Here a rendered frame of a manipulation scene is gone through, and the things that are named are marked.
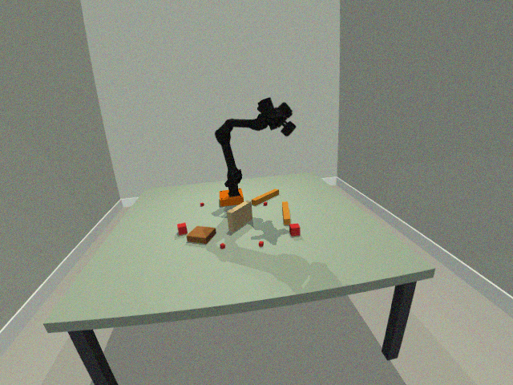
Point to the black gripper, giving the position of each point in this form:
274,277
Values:
275,118

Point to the red cube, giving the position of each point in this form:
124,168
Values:
182,228
295,230

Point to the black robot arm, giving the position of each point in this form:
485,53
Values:
222,135

